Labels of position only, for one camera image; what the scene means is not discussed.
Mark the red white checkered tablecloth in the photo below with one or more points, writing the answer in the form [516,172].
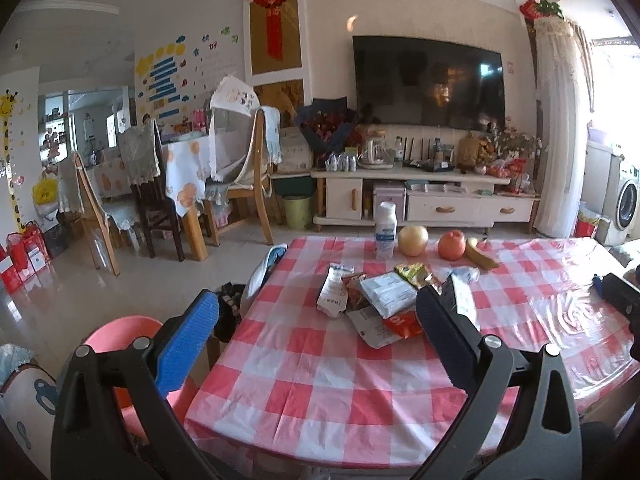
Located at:
[298,384]

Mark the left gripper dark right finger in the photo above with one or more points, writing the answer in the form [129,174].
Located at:
[453,335]

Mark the white cartoon cushion seat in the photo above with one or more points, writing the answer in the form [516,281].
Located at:
[28,405]

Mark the dark wooden chair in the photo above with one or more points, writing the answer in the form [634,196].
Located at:
[141,152]

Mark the lavender storage box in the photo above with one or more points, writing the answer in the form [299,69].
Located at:
[392,192]

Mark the white washing machine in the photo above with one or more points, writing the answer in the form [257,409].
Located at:
[611,190]

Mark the white blue yogurt bottle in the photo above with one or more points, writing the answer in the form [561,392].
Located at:
[385,229]

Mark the wooden dining chair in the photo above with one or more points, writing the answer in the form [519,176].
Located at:
[254,178]

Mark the dining table with floral cloth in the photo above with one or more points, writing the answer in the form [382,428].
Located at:
[187,169]

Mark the red gift bags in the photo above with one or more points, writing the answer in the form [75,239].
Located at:
[22,257]

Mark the dark wrapped flower bouquet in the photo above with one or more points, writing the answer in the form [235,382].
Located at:
[326,124]

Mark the black flat screen television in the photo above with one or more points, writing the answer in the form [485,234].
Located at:
[429,83]

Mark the electric kettle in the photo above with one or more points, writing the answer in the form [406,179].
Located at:
[374,154]

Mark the white lace covered air conditioner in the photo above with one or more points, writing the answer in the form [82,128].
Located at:
[565,91]

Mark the red apple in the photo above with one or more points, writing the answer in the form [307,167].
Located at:
[451,245]

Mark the red snack wrapper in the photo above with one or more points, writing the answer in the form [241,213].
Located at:
[404,324]

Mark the white paper package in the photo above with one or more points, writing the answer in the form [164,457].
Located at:
[388,293]

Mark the giraffe height wall sticker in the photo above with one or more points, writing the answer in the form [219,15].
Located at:
[8,102]

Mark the green waste bin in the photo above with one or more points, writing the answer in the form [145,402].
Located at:
[297,212]

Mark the green yellow snack bag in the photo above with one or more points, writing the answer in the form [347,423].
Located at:
[419,275]

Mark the yellow banana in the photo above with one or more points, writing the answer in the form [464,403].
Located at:
[478,257]

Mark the white striped wrapper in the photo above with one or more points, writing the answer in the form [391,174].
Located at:
[333,296]

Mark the white TV cabinet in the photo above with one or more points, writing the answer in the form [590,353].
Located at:
[440,199]

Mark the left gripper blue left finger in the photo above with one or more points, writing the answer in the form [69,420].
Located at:
[179,342]

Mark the pink plastic trash bucket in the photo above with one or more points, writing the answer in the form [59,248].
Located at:
[118,336]

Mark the light wooden chair left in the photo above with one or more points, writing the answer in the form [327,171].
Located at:
[100,221]

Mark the yellow pear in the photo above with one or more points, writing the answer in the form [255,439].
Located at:
[412,240]

